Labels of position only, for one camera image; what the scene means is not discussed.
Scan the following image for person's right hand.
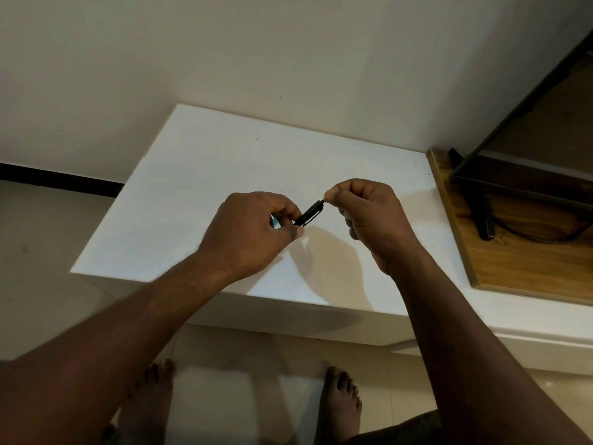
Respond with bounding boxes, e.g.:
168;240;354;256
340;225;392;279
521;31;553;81
324;179;425;277

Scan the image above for person's left hand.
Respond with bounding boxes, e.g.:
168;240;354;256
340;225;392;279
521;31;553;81
198;192;306;283

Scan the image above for black pen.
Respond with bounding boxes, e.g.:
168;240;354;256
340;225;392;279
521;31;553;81
271;199;326;228

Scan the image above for person's right forearm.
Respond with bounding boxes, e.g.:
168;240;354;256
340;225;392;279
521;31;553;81
388;252;593;445

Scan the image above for person's left forearm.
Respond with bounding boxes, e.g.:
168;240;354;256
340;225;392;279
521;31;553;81
0;251;234;445

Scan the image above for white low cabinet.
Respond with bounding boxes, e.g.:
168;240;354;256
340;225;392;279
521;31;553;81
69;104;593;377

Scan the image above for person's right foot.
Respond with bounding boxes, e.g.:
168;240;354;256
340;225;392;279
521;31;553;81
319;366;363;445

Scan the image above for person's foot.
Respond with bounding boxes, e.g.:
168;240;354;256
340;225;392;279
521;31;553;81
117;358;176;445
319;366;363;445

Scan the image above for wooden board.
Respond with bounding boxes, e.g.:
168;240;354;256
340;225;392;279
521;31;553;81
426;148;593;306

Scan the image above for person's left foot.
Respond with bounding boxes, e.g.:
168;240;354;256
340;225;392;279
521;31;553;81
117;358;176;445

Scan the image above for black television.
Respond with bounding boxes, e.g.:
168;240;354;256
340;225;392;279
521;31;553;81
447;30;593;242

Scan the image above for black cable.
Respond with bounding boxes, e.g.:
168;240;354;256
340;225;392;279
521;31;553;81
490;217;590;244

